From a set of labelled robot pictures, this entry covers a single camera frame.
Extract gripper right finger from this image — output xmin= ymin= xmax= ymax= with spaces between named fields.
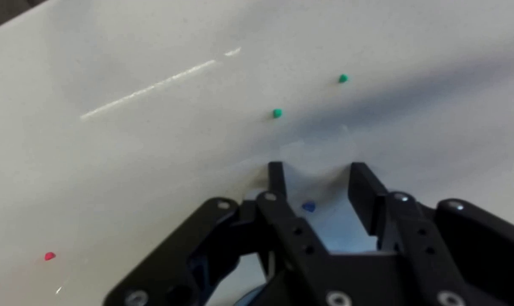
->
xmin=347 ymin=162 xmax=514 ymax=306

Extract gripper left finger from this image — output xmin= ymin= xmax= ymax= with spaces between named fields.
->
xmin=103 ymin=161 xmax=352 ymax=306

